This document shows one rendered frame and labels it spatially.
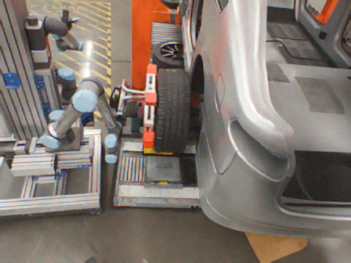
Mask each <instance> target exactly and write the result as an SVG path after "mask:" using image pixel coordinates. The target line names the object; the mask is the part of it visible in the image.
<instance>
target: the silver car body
mask: <svg viewBox="0 0 351 263"><path fill-rule="evenodd" d="M187 1H188V2H186V3H187V7H186V12H185V13H184V16H183V17H182V35H183V49H184V67H185V70H186V71H188V73H189V74H190V71H191V68H192V64H193V62H194V58H195V56H196V55H197V54H198V53H200V54H201V56H202V59H203V66H204V103H203V117H202V122H201V133H200V137H199V139H198V146H197V152H196V154H195V156H194V158H195V164H196V169H197V184H198V194H199V199H200V203H201V208H202V210H203V212H204V214H206V215H207V217H208V218H210V219H211V220H212V221H213V222H216V223H217V224H219V225H222V226H224V227H227V228H229V229H234V230H237V231H242V232H249V233H253V234H260V235H265V236H283V237H293V238H295V237H306V238H330V239H338V238H351V55H350V54H349V53H348V52H347V51H346V49H344V47H343V44H342V39H343V34H344V32H345V29H346V27H347V25H348V23H349V21H350V18H351V0H338V4H337V5H336V7H335V9H334V10H333V11H332V14H331V15H330V16H329V19H328V20H327V22H326V23H324V24H321V23H320V22H319V21H318V20H317V18H315V16H313V14H311V13H310V12H309V10H308V9H307V7H306V3H307V0H187Z"/></svg>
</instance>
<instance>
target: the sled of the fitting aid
mask: <svg viewBox="0 0 351 263"><path fill-rule="evenodd" d="M179 170H180V181H179V182H169V181H151V180H147V178H148V157H145V169H144V188H151V189H182V188H183V173H182V157H180V158H179Z"/></svg>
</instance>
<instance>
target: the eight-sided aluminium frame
mask: <svg viewBox="0 0 351 263"><path fill-rule="evenodd" d="M154 81H155V74H147V86H146V92H152V93H155V89H154ZM149 84H152V89H149ZM147 114H148V106H146V107H145V117H144V131H145V132H146V131H147V127H150V132H151V131H152V129H153V126H154V106H151V112H150V118H147Z"/></svg>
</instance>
